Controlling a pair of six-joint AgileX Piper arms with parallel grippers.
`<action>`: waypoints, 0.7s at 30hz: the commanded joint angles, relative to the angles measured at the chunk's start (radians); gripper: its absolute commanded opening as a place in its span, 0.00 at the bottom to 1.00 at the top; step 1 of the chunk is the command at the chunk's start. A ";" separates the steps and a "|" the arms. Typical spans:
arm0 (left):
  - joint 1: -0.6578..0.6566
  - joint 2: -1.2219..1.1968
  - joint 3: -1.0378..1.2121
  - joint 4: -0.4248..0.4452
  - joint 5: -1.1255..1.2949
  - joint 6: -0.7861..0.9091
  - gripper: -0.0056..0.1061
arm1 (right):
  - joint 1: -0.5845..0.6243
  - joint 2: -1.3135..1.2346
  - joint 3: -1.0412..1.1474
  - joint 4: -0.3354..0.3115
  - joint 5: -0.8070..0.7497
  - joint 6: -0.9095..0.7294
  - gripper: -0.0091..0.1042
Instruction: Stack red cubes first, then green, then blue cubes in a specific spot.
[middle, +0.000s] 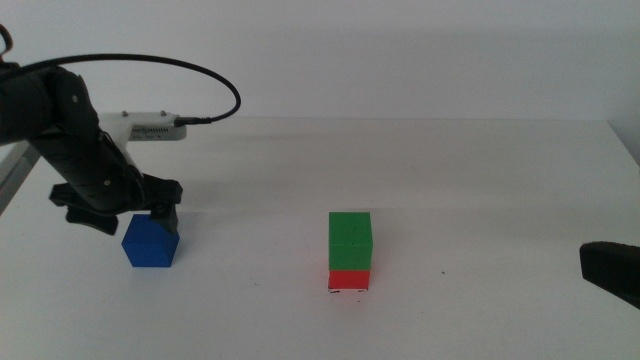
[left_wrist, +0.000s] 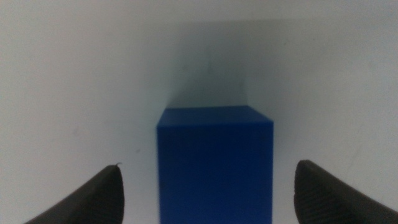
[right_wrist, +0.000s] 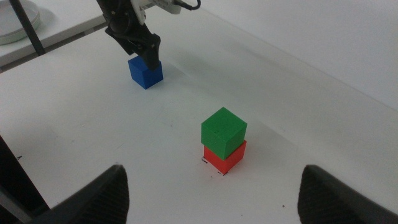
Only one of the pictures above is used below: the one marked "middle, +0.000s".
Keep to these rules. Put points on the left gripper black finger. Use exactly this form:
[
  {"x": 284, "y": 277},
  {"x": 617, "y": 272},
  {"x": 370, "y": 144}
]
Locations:
[
  {"x": 167, "y": 217},
  {"x": 95, "y": 221}
]

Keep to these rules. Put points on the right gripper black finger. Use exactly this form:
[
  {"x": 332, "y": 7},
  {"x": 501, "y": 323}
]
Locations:
[{"x": 615, "y": 270}]

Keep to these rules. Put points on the blue cube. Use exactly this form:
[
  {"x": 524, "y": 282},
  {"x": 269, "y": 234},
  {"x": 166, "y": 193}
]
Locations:
[{"x": 149, "y": 250}]

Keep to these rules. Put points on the green cube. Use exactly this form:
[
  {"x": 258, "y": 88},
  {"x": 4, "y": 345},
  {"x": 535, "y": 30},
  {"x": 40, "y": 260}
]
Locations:
[{"x": 350, "y": 240}]

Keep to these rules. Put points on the red cube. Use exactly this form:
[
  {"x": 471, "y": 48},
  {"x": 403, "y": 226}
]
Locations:
[{"x": 349, "y": 280}]

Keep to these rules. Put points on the left robot arm, black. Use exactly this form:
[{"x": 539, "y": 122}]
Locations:
[{"x": 55, "y": 130}]

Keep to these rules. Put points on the left wrist camera, white mount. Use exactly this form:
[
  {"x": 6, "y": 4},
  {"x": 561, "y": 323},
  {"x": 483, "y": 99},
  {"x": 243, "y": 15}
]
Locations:
[{"x": 150, "y": 130}]

